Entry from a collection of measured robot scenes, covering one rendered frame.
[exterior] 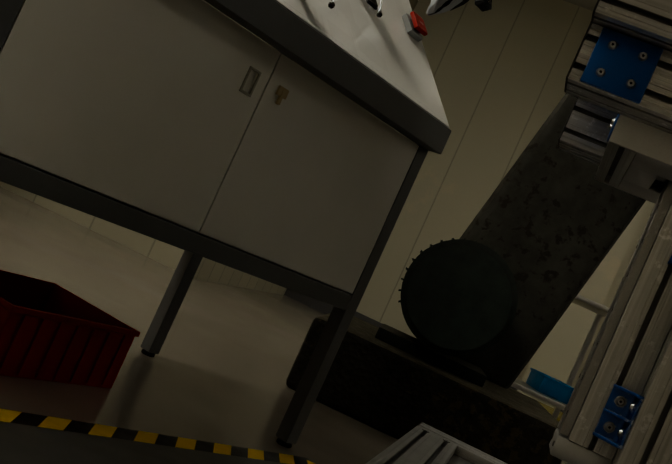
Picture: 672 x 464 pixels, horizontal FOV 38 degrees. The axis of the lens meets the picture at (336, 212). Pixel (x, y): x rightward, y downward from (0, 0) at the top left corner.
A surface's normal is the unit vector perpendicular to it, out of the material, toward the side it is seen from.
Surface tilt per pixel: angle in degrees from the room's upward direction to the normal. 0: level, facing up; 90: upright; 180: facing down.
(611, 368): 90
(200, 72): 90
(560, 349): 90
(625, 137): 90
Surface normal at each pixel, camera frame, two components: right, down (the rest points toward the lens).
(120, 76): 0.71, 0.30
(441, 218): -0.19, -0.13
